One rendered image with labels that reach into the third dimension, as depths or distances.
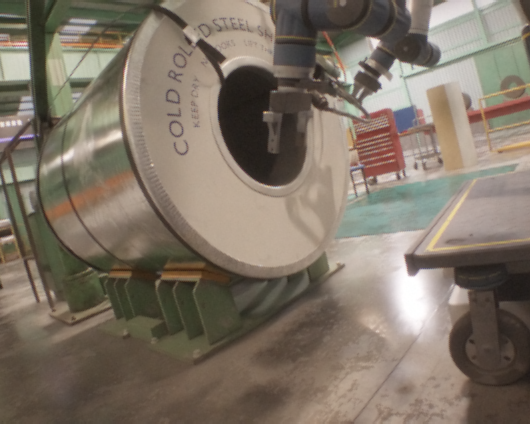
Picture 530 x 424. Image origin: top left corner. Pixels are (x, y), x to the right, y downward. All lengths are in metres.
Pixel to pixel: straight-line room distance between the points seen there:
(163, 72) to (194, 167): 0.32
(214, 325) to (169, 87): 0.87
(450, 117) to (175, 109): 5.14
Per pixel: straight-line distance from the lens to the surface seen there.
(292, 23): 0.92
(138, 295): 1.95
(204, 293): 1.39
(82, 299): 2.74
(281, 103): 0.91
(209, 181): 1.20
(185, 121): 1.21
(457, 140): 5.98
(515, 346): 0.89
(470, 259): 0.72
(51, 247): 3.52
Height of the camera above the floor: 0.56
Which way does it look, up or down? 4 degrees down
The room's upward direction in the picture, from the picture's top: 15 degrees counter-clockwise
